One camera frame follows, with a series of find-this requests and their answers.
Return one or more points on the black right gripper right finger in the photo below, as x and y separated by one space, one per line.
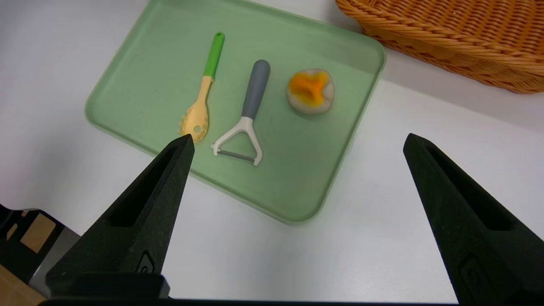
476 229

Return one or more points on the round bun with orange topping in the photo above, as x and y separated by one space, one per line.
310 91

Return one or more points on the orange wicker basket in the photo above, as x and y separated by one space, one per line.
459 38

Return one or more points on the black metal frame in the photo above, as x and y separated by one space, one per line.
8 263

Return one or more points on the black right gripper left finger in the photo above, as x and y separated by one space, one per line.
136 221

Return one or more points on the light green plastic tray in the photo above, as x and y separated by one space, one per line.
297 170

